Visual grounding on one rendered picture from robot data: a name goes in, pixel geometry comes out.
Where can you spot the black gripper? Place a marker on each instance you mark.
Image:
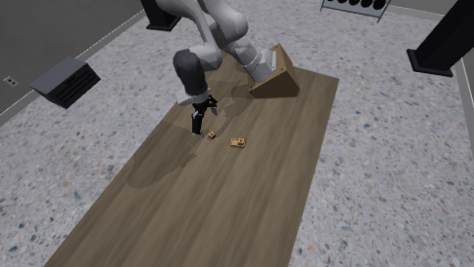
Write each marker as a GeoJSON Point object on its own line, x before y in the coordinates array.
{"type": "Point", "coordinates": [200, 108]}

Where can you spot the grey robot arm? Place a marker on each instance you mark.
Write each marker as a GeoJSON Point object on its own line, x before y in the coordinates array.
{"type": "Point", "coordinates": [229, 26]}

